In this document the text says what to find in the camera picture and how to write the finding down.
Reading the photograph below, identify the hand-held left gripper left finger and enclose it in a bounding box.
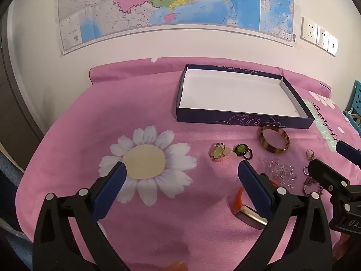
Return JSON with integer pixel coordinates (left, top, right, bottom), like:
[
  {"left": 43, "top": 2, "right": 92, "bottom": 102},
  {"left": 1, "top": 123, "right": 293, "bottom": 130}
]
[{"left": 32, "top": 161, "right": 130, "bottom": 271}]

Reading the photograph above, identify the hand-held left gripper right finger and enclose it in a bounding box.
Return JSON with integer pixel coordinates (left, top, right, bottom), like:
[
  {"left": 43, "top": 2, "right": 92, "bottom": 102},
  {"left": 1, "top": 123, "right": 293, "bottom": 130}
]
[{"left": 238, "top": 160, "right": 333, "bottom": 271}]

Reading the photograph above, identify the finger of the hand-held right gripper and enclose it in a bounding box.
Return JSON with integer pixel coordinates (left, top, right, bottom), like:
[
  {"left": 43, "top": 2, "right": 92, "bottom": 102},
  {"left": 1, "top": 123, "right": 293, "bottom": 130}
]
[
  {"left": 336, "top": 140, "right": 361, "bottom": 166},
  {"left": 307, "top": 158, "right": 353, "bottom": 195}
]

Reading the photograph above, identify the purple bead bracelet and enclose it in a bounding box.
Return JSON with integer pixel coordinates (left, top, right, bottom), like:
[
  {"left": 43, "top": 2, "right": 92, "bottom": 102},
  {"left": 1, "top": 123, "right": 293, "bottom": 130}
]
[{"left": 302, "top": 176, "right": 325, "bottom": 199}]

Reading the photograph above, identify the orange smart band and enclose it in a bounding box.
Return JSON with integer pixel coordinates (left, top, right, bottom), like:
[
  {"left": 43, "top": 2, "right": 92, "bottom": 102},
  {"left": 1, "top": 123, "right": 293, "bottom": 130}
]
[{"left": 231, "top": 182, "right": 280, "bottom": 229}]

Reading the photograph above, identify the clear bead bracelet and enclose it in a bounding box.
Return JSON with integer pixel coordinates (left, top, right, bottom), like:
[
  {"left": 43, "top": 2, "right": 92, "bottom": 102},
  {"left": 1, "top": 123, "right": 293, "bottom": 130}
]
[{"left": 264, "top": 158, "right": 298, "bottom": 188}]

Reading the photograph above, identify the tortoiseshell bangle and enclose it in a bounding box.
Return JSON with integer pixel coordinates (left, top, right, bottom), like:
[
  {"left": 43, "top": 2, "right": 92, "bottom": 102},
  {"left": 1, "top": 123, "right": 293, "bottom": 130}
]
[{"left": 257, "top": 125, "right": 290, "bottom": 154}]

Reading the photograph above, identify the gold ring with pale stone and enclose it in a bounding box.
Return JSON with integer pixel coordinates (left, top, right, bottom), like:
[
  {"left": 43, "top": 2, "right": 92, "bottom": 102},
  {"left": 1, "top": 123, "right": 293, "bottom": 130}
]
[{"left": 210, "top": 143, "right": 230, "bottom": 161}]

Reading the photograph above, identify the dark blue cardboard box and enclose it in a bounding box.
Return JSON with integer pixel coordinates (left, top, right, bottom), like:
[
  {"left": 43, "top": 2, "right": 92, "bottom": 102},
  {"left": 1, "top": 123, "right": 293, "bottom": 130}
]
[{"left": 175, "top": 64, "right": 315, "bottom": 130}]

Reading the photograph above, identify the teal pegboard crate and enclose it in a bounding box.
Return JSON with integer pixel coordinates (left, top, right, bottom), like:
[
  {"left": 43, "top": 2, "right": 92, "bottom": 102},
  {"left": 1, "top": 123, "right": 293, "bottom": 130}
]
[{"left": 342, "top": 80, "right": 361, "bottom": 132}]

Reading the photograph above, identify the pink floral blanket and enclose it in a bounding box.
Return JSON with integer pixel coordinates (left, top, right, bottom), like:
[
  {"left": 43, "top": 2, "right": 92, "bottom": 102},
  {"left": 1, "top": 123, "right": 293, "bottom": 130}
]
[{"left": 15, "top": 57, "right": 361, "bottom": 271}]

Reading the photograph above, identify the dark ring with green stone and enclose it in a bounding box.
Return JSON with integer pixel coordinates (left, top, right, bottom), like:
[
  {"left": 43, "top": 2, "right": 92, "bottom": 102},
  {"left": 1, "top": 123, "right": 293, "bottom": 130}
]
[{"left": 234, "top": 144, "right": 253, "bottom": 160}]

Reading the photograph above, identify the colourful wall map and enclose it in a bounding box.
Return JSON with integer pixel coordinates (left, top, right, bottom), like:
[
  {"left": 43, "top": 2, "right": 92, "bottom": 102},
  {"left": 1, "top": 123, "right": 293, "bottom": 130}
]
[{"left": 58, "top": 0, "right": 295, "bottom": 55}]

